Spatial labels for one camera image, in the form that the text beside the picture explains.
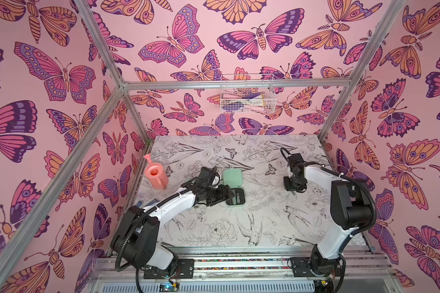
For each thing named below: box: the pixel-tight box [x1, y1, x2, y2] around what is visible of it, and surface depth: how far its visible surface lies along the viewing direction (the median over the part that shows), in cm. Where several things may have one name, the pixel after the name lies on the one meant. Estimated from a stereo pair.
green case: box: [222, 166, 246, 207], surface depth 101 cm
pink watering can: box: [143, 153, 169, 190], surface depth 93 cm
